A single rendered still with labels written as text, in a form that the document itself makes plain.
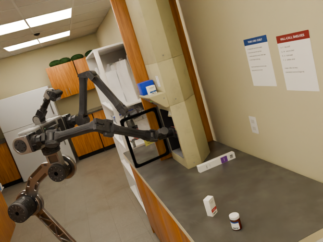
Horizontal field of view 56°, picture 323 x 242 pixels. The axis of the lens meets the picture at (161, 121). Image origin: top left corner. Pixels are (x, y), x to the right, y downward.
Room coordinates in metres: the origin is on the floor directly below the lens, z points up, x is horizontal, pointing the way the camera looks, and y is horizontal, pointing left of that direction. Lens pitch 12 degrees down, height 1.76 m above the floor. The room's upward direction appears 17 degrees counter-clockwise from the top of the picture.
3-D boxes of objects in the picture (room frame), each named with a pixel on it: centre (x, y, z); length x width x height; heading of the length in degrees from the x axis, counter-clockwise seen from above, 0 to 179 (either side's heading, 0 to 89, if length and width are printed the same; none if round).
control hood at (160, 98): (2.15, 0.01, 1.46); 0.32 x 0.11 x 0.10; 15
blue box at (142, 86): (2.23, 0.03, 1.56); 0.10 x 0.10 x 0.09; 15
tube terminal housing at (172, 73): (2.19, -0.16, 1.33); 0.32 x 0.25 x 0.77; 15
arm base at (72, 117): (2.48, 0.70, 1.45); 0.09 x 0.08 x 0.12; 165
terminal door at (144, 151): (2.25, 0.15, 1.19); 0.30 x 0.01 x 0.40; 111
